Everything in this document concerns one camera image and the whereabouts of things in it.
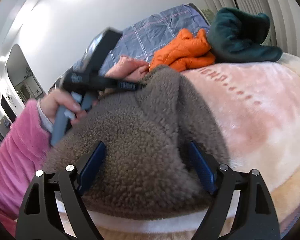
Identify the brown fleece jacket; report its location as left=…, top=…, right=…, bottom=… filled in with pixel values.
left=43, top=66, right=229, bottom=219

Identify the pink sleeved left forearm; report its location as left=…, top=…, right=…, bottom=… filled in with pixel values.
left=0, top=100, right=50, bottom=236

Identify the person's left hand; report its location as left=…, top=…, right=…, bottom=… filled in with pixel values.
left=37, top=88, right=87, bottom=133

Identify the pink quilted jacket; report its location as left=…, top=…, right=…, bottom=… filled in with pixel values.
left=105, top=55, right=149, bottom=82

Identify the blue plaid pillow cover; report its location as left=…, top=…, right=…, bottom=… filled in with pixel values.
left=72, top=3, right=212, bottom=77

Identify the orange puffer jacket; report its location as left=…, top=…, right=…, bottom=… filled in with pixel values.
left=149, top=28, right=216, bottom=72

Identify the white cat figurine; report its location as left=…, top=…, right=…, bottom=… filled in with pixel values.
left=4, top=88, right=16, bottom=107

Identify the pink cartoon pig blanket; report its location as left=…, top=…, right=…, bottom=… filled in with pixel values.
left=88, top=54, right=300, bottom=239

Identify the pale green cushion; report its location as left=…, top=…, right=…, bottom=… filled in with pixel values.
left=201, top=9, right=215, bottom=25

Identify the dark green garment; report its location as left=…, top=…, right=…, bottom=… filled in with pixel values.
left=207, top=8, right=283, bottom=63

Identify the grey pleated curtain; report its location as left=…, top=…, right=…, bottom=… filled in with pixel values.
left=204, top=0, right=300, bottom=57

